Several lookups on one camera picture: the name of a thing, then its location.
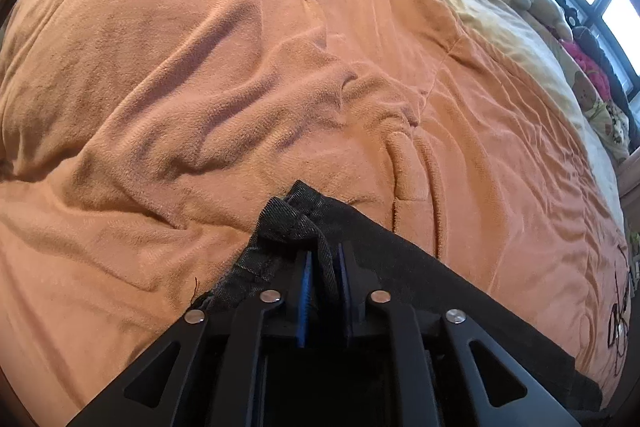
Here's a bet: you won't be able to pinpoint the bright pink cloth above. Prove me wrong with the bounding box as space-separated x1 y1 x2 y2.
565 39 613 95

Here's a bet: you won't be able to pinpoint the black cable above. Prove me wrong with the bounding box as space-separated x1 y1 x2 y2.
607 242 636 348

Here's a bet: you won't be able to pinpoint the black pants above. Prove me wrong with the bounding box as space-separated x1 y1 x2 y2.
192 179 603 415

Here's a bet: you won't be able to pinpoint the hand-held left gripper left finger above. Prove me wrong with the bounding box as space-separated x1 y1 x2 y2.
67 249 316 427

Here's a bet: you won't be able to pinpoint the orange blanket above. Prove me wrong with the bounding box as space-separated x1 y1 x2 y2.
0 0 631 427

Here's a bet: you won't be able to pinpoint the beige blanket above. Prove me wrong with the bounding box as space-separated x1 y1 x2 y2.
385 0 626 208

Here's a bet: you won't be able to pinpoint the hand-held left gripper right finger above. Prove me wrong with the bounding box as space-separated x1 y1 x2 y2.
337 242 581 427

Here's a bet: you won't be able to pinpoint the black plush toy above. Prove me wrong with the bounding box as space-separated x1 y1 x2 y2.
552 0 601 42

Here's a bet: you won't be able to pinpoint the brown wooden furniture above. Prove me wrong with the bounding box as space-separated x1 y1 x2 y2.
617 152 640 200

